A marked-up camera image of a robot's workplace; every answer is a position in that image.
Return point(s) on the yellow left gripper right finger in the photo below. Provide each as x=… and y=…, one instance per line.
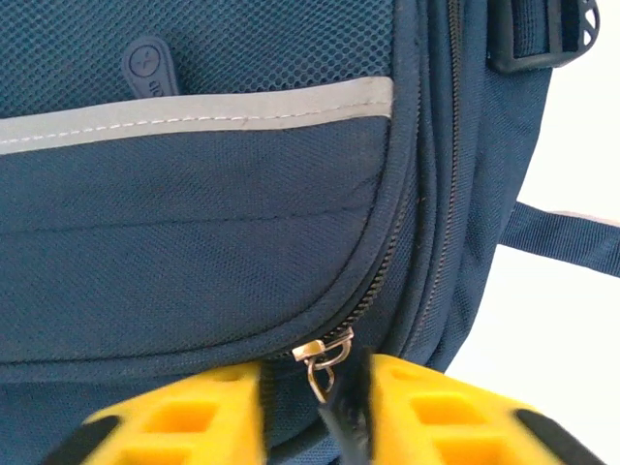
x=445, y=421

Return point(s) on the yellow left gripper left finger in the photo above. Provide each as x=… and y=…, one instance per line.
x=194, y=426

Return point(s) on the navy blue backpack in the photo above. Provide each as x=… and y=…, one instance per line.
x=194, y=218

